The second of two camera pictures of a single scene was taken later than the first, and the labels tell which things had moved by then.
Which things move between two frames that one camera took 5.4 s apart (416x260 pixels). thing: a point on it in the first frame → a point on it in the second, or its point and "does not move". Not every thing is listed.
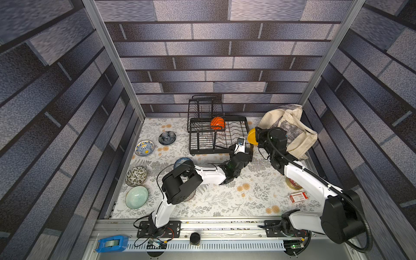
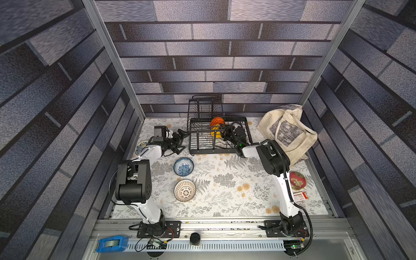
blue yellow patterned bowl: [144, 148] does not move
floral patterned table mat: [158, 143] does not move
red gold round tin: [293, 184] does not move
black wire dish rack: [210, 131] does not move
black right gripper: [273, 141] → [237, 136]
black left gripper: [249, 156] → [175, 149]
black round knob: [195, 238] does not move
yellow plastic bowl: [252, 137] → [215, 131]
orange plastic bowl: [217, 123] does not move
